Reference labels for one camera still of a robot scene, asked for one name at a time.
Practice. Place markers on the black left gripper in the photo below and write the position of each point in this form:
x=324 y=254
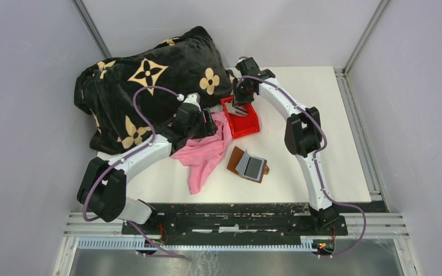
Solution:
x=209 y=127

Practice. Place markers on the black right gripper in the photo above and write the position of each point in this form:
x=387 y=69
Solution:
x=237 y=98

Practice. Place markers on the stack of cards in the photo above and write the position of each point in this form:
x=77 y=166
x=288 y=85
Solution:
x=239 y=111

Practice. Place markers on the red plastic bin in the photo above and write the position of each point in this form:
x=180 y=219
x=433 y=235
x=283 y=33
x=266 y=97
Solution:
x=241 y=126

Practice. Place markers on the brown leather card holder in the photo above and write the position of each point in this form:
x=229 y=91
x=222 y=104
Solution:
x=247 y=166

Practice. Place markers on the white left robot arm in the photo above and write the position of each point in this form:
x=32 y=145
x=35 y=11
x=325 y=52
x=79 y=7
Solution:
x=103 y=190

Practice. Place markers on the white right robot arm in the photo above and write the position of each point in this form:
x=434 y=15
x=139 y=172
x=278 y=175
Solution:
x=302 y=136

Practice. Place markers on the pink cloth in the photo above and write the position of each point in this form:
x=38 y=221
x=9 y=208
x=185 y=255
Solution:
x=202 y=156

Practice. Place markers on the black floral blanket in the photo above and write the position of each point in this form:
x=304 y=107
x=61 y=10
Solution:
x=131 y=97

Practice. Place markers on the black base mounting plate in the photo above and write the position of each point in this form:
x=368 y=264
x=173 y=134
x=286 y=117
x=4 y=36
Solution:
x=241 y=224

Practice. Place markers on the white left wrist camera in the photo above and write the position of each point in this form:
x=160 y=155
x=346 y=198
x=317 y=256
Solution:
x=194 y=100

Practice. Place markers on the aluminium rail frame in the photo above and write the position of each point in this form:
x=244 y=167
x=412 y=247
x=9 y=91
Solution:
x=118 y=235

